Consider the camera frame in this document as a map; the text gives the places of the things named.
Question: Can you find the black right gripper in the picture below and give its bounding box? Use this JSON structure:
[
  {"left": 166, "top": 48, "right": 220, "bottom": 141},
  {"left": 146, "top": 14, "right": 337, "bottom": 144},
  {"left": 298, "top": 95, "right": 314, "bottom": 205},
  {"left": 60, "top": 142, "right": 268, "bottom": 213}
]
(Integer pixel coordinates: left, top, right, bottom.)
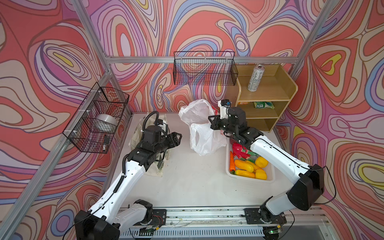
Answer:
[{"left": 207, "top": 114, "right": 238, "bottom": 136}]

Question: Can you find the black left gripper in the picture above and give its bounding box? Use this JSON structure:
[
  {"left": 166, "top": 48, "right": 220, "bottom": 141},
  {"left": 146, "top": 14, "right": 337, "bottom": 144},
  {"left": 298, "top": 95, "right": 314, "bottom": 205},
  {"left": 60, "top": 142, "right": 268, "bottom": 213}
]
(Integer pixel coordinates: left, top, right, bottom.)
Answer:
[{"left": 152, "top": 131, "right": 182, "bottom": 156}]

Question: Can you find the cream canvas tote bag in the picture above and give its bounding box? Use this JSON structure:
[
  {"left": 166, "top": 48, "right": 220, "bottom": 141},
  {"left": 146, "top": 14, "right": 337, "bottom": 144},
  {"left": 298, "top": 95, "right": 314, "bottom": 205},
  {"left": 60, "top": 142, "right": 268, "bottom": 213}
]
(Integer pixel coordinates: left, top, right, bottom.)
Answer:
[{"left": 129, "top": 113, "right": 171, "bottom": 178}]

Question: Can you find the white plastic grocery bag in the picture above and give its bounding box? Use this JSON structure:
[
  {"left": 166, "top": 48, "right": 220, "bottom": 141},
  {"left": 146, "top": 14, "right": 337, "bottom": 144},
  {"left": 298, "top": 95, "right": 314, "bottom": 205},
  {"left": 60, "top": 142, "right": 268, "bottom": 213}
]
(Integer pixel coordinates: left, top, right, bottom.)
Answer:
[{"left": 179, "top": 99, "right": 227, "bottom": 156}]

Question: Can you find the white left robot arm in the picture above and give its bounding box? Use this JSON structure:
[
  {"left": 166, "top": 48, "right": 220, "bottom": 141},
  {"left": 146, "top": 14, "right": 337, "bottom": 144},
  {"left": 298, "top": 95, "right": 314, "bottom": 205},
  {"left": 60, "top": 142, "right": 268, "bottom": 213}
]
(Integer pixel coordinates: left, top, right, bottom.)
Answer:
[{"left": 74, "top": 132, "right": 182, "bottom": 240}]

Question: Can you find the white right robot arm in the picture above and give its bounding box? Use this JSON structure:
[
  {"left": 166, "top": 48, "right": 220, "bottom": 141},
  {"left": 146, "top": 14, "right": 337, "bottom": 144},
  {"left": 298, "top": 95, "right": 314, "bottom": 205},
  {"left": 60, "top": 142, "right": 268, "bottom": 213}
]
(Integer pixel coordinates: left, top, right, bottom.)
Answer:
[{"left": 208, "top": 115, "right": 324, "bottom": 222}]

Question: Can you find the pink dragon fruit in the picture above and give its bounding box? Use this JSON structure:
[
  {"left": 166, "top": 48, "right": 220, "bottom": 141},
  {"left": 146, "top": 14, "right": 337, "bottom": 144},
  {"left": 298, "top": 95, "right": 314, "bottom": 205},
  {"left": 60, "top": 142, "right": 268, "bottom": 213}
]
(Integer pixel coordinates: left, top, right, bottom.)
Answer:
[{"left": 232, "top": 143, "right": 256, "bottom": 160}]

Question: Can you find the green snack packet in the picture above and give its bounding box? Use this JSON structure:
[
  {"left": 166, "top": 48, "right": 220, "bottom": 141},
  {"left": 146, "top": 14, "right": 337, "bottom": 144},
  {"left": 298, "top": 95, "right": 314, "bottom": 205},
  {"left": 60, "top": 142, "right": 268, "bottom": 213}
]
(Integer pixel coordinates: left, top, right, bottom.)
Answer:
[{"left": 253, "top": 102, "right": 275, "bottom": 109}]

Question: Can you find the yellow squash upper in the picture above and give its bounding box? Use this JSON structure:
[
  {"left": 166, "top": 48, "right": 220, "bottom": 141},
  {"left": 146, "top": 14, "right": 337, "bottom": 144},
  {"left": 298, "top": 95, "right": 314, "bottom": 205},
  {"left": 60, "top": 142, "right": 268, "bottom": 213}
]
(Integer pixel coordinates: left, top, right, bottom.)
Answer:
[{"left": 234, "top": 160, "right": 254, "bottom": 173}]

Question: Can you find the yellow squash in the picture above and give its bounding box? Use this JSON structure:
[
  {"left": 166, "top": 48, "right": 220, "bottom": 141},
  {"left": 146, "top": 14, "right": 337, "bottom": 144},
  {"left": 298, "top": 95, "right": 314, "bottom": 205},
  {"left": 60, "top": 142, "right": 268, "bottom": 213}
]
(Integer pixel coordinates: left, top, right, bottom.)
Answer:
[
  {"left": 235, "top": 170, "right": 256, "bottom": 179},
  {"left": 234, "top": 160, "right": 254, "bottom": 173}
]

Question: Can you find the orange carrot left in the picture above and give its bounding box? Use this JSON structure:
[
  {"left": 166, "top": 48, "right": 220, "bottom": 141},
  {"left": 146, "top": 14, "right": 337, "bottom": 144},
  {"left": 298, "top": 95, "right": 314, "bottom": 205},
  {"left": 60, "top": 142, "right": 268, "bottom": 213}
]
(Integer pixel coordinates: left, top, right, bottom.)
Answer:
[{"left": 229, "top": 151, "right": 236, "bottom": 174}]

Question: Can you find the yellow lemon upper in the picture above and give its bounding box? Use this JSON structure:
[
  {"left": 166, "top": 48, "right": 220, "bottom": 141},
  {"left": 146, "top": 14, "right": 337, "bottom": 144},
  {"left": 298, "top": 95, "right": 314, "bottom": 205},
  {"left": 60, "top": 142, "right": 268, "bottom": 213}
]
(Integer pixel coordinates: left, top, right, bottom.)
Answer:
[{"left": 255, "top": 156, "right": 269, "bottom": 169}]

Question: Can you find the yellow lemon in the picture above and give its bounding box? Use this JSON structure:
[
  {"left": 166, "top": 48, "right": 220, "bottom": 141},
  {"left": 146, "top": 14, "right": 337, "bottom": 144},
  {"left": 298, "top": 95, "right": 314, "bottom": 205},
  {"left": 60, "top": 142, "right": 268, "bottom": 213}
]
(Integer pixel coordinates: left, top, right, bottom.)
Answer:
[
  {"left": 255, "top": 169, "right": 268, "bottom": 180},
  {"left": 255, "top": 156, "right": 269, "bottom": 169}
]

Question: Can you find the wooden shelf unit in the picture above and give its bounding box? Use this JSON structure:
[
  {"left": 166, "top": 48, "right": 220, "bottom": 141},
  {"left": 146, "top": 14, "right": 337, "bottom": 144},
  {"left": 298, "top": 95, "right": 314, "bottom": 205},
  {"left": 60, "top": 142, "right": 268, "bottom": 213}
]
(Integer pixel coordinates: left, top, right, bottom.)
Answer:
[{"left": 224, "top": 65, "right": 298, "bottom": 132}]

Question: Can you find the yellow squash lower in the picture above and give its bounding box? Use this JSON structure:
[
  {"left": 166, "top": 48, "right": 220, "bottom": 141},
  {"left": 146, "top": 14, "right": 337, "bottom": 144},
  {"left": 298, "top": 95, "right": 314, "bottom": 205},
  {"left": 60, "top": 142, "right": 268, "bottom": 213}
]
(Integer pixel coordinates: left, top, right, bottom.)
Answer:
[{"left": 235, "top": 170, "right": 256, "bottom": 179}]

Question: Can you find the yellow lemon lower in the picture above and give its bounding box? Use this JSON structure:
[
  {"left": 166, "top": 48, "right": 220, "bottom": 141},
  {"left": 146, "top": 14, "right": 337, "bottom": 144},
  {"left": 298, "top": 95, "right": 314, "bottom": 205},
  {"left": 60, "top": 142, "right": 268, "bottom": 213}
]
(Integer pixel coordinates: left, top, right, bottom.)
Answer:
[{"left": 255, "top": 169, "right": 268, "bottom": 180}]

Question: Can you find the silver drink can right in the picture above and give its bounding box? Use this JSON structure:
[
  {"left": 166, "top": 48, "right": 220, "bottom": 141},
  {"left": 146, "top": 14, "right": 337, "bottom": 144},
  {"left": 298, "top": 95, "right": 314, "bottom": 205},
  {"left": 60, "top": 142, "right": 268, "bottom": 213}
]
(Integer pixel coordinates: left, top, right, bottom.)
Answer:
[{"left": 247, "top": 64, "right": 265, "bottom": 92}]

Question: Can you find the white plastic produce basket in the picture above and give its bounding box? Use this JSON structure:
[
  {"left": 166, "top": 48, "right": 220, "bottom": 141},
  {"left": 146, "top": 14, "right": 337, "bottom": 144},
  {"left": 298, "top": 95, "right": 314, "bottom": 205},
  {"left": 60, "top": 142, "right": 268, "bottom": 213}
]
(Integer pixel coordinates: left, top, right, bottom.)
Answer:
[{"left": 226, "top": 140, "right": 275, "bottom": 183}]

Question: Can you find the silver tape roll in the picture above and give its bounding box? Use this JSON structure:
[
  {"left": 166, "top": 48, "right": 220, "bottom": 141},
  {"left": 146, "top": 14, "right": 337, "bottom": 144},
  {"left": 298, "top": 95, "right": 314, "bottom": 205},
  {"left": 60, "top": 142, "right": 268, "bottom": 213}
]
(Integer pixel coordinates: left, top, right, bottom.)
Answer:
[{"left": 95, "top": 114, "right": 118, "bottom": 134}]

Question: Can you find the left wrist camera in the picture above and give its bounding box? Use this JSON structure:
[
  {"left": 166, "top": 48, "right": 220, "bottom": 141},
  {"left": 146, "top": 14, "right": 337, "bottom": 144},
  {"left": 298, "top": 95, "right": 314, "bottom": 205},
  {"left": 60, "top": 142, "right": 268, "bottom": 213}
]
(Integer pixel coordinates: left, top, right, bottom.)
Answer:
[{"left": 142, "top": 119, "right": 168, "bottom": 145}]

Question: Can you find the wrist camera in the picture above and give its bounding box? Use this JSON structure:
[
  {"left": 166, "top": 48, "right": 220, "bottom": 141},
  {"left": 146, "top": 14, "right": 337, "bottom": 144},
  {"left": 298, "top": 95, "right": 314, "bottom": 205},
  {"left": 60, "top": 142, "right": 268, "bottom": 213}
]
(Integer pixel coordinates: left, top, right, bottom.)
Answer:
[
  {"left": 218, "top": 99, "right": 231, "bottom": 120},
  {"left": 142, "top": 119, "right": 168, "bottom": 145}
]

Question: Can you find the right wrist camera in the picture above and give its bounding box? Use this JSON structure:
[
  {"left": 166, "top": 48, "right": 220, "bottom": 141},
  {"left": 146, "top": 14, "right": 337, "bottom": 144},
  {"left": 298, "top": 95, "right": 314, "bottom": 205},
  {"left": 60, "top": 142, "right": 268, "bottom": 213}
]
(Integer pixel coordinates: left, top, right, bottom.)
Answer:
[{"left": 218, "top": 99, "right": 231, "bottom": 120}]

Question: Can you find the black wire basket back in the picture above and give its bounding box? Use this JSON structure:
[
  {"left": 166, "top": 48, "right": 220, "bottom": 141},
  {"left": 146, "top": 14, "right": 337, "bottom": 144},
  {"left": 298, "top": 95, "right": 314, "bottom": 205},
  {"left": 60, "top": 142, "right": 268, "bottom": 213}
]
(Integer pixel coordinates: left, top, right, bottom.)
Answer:
[{"left": 173, "top": 50, "right": 238, "bottom": 86}]

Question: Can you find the black wire basket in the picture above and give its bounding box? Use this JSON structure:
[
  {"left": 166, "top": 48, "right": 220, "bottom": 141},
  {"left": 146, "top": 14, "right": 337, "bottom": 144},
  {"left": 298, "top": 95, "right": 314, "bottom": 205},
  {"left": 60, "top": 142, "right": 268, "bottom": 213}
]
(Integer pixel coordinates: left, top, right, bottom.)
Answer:
[
  {"left": 173, "top": 50, "right": 238, "bottom": 86},
  {"left": 63, "top": 83, "right": 130, "bottom": 154}
]

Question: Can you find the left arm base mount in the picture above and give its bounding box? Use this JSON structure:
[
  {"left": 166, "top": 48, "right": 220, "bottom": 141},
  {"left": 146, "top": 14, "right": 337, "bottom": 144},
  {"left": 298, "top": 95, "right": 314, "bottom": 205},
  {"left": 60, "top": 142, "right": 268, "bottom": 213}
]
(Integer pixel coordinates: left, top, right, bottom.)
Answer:
[{"left": 134, "top": 209, "right": 167, "bottom": 227}]

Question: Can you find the black wire basket left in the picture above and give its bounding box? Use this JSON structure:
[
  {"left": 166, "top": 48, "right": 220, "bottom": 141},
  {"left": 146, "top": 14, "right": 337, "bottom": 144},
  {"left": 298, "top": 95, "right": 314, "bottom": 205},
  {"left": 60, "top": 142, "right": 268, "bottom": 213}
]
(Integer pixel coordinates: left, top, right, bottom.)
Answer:
[{"left": 63, "top": 83, "right": 130, "bottom": 154}]

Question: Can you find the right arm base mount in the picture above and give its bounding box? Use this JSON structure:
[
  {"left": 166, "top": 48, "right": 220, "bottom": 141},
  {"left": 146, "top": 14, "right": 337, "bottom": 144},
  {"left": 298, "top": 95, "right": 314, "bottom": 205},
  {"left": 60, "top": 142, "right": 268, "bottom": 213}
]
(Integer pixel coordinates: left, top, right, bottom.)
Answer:
[{"left": 241, "top": 208, "right": 287, "bottom": 225}]

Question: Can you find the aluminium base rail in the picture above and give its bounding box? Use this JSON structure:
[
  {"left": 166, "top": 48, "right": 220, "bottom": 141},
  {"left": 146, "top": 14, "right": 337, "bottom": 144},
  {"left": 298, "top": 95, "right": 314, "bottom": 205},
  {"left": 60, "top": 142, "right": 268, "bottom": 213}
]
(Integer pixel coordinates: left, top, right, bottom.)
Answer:
[{"left": 83, "top": 205, "right": 331, "bottom": 232}]

